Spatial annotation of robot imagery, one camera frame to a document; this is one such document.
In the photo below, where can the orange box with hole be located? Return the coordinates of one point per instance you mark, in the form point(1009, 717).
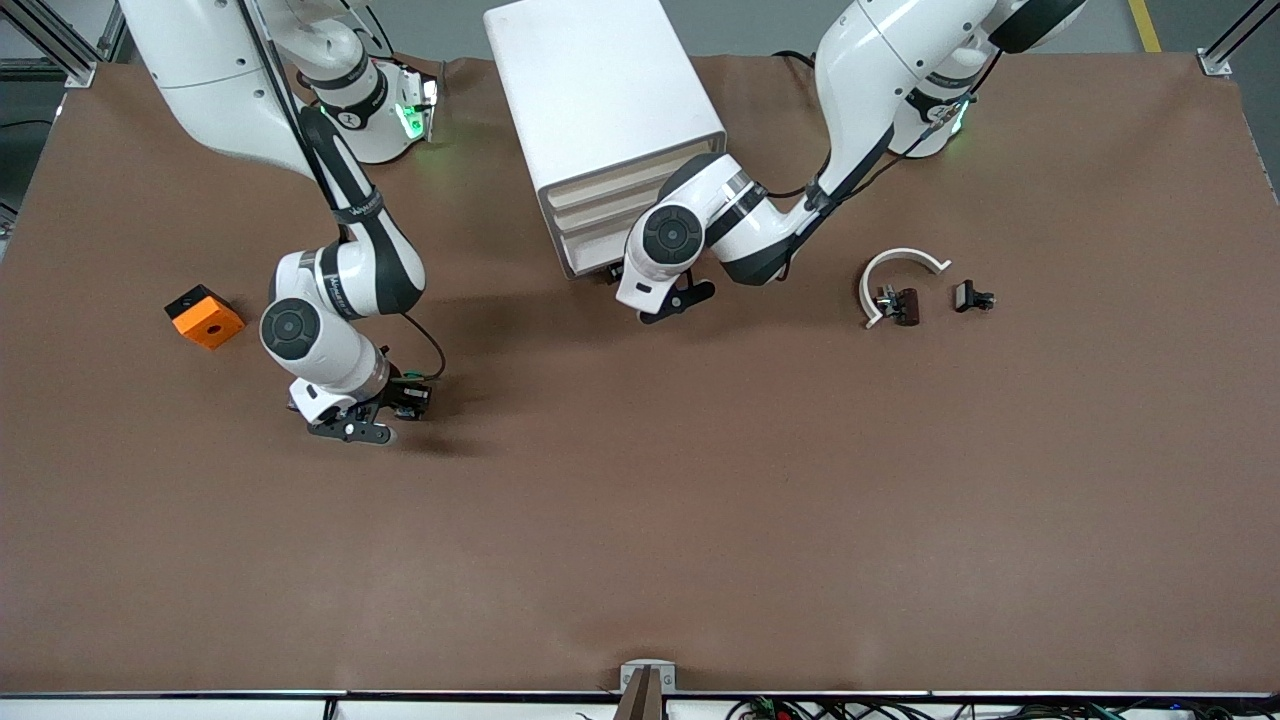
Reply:
point(210, 325)

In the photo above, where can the white table edge frame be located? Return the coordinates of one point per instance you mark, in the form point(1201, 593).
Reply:
point(150, 710)

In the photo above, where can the aluminium frame post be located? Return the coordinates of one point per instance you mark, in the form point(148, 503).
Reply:
point(75, 72)
point(1215, 62)

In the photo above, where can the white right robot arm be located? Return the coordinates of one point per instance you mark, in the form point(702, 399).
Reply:
point(210, 80)

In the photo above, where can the white drawer cabinet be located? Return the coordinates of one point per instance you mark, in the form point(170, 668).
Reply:
point(590, 90)

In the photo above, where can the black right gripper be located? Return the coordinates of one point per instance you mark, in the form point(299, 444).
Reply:
point(401, 398)

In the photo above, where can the green push button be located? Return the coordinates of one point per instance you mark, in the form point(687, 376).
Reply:
point(412, 395)

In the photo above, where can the brown paper table cover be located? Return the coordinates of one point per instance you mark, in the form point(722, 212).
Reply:
point(640, 520)

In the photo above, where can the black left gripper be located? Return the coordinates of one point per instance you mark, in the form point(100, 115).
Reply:
point(615, 271)

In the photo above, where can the pale plastic drawer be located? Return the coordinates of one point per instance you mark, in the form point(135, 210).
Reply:
point(592, 260)
point(590, 215)
point(600, 188)
point(590, 238)

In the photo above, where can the small black component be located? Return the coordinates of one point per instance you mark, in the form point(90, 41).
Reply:
point(965, 296)

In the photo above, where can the brown camera post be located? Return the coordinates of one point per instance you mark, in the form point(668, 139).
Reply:
point(642, 700)

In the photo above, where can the grey metal bracket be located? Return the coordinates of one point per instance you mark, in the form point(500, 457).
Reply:
point(648, 668)

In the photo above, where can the white curved plastic part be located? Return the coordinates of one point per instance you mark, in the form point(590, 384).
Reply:
point(903, 253)

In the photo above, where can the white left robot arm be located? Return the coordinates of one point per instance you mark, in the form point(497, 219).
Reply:
point(860, 60)

